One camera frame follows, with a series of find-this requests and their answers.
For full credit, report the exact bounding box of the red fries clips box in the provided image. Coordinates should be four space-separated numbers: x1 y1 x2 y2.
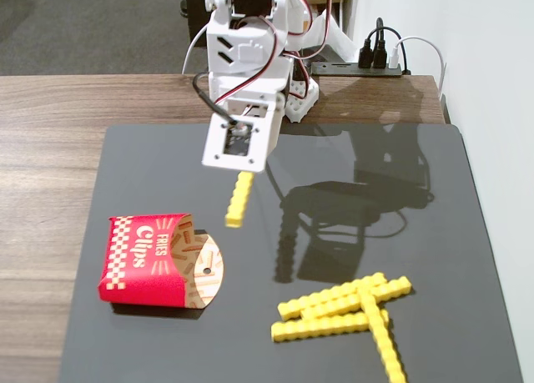
97 212 225 310

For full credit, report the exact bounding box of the white gripper camera mount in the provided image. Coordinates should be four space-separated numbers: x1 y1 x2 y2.
201 93 288 174

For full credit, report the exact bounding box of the black usb cable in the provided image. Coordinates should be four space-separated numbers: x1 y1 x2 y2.
357 17 385 69
372 26 404 69

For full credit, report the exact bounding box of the black textured mat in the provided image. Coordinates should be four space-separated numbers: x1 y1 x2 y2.
58 123 525 383

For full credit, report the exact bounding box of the black usb hub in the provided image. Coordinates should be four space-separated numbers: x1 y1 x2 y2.
310 61 412 78

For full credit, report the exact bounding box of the black camera cable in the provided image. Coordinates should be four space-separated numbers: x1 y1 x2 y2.
192 71 235 128

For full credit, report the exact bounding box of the red servo wire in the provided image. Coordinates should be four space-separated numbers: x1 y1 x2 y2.
214 14 293 105

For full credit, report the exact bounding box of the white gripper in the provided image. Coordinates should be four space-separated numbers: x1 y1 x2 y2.
207 69 292 109

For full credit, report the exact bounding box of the white usb cable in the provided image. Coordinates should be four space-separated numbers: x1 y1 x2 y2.
390 35 447 97

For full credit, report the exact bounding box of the white lattice base mount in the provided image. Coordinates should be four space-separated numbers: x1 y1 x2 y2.
283 76 320 123

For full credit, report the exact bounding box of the white thin cable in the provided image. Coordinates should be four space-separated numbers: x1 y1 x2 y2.
181 23 209 76

